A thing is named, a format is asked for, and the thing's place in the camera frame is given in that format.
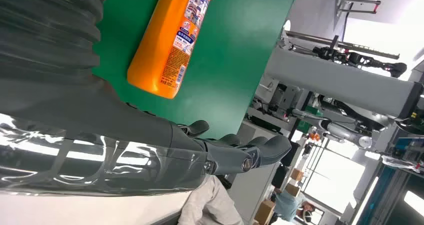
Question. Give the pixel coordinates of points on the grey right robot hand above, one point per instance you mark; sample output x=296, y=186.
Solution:
x=99, y=144

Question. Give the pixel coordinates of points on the white desk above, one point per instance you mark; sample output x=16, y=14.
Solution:
x=82, y=210

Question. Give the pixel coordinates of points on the person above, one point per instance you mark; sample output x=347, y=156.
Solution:
x=212, y=203
x=288, y=205

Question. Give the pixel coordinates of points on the green table mat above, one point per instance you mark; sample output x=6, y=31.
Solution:
x=228, y=58

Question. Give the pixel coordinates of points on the cardboard box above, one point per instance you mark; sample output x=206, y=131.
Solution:
x=292, y=189
x=297, y=174
x=265, y=213

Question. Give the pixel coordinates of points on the grey machine beam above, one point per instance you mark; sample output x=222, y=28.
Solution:
x=331, y=79

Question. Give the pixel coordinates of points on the metal rack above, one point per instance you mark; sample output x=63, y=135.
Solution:
x=359, y=1

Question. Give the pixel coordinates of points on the metal rail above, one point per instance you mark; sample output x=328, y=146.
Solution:
x=344, y=45

